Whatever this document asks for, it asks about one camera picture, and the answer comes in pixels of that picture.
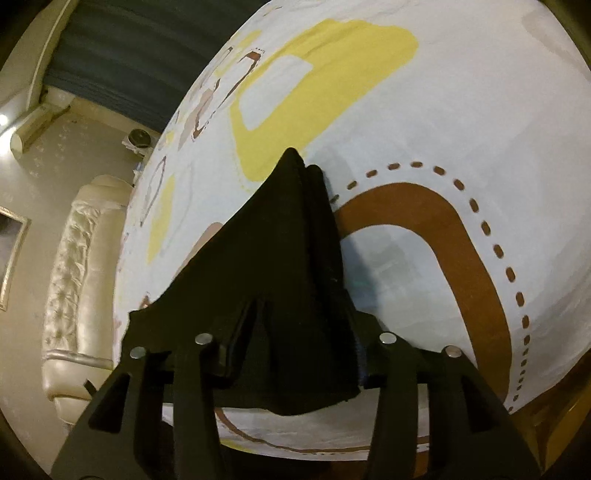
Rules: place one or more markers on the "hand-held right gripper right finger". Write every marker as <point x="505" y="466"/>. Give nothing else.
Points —
<point x="369" y="353"/>

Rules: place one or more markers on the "white patterned bed sheet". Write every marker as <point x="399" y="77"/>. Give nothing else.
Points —
<point x="461" y="115"/>

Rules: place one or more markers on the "small round fan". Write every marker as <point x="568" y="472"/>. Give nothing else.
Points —
<point x="138" y="137"/>

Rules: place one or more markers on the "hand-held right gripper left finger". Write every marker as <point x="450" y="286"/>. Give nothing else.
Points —
<point x="226" y="356"/>

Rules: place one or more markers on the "black pants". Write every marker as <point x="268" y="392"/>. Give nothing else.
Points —
<point x="277" y="230"/>

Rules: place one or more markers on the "silver framed wall picture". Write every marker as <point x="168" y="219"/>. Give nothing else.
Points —
<point x="11" y="249"/>

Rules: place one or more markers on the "cream wall air conditioner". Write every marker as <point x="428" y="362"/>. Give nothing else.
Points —
<point x="34" y="127"/>

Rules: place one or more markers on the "cream tufted headboard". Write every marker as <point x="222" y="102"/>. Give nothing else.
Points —
<point x="78" y="277"/>

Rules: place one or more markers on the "dark blue curtain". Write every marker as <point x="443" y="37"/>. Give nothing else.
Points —
<point x="138" y="46"/>

